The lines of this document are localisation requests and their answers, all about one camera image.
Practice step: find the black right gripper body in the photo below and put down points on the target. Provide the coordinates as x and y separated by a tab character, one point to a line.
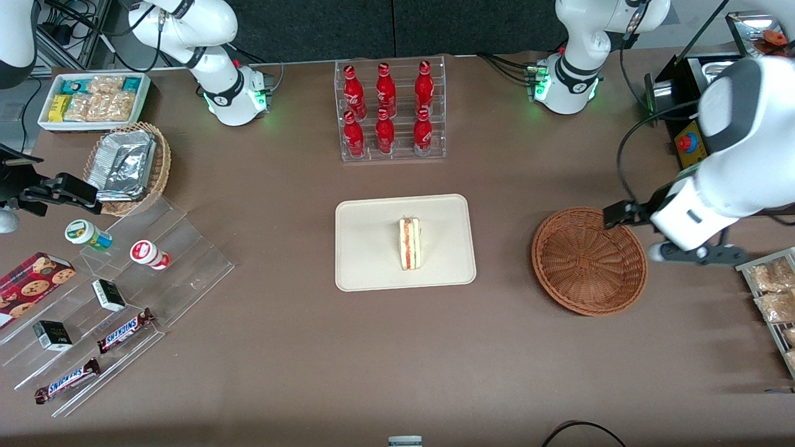
13	184

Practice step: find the triangular sandwich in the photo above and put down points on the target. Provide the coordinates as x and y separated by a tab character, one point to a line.
410	245

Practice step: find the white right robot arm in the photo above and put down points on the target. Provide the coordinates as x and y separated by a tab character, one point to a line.
217	87

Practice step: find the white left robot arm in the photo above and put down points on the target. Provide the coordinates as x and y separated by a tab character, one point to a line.
745	155

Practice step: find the brown wicker basket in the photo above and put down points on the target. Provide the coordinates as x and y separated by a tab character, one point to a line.
584	267

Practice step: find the tray of packaged snacks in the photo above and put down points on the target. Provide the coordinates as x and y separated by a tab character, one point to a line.
745	268

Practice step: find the light wicker basket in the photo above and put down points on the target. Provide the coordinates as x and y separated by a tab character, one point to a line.
160	167

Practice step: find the cream plastic tray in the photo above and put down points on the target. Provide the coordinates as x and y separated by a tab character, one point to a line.
366	248

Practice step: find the silver foil container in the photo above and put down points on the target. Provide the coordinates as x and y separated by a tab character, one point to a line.
115	194
127	158

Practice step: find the green lidded yogurt cup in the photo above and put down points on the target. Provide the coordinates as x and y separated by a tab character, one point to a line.
84	233

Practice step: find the black food warmer cabinet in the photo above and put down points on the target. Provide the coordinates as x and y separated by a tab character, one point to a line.
689	155

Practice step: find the white rectangular snack bin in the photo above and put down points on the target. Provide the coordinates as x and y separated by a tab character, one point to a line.
46	123

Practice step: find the red cookie box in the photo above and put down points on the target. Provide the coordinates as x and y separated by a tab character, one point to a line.
31	285

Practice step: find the clear bag of nuts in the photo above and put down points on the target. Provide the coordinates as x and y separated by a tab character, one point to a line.
105	85
115	107
77	108

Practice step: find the yellow snack packet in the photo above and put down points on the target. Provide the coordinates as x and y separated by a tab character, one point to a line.
59	108

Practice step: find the red lidded yogurt cup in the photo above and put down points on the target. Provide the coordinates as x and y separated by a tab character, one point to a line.
146	252

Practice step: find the teal snack packet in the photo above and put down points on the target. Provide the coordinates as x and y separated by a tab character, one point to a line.
131	84
76	85

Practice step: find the clear bag of crackers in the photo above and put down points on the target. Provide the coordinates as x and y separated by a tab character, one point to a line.
791	359
790	336
773	276
776	307

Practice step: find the small black box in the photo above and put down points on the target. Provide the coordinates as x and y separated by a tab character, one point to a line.
109	295
53	335

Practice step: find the clear acrylic stepped display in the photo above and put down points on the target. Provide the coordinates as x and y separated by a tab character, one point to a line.
186	261

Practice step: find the Snickers chocolate bar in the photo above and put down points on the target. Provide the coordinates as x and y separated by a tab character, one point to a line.
124	331
67	380

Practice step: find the fried food in warmer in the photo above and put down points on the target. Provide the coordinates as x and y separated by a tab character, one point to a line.
775	37

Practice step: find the red cola bottle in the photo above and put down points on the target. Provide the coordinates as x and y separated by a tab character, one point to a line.
424	90
385	135
354	93
354	138
386	92
423	135

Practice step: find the clear acrylic bottle rack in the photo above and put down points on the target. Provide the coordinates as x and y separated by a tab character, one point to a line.
404	155

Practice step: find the small grey object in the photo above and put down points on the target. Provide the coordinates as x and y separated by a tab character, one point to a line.
405	441

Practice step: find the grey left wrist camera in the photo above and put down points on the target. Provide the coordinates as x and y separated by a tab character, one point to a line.
702	253

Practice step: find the aluminium frame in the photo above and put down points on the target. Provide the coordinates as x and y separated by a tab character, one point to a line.
93	28

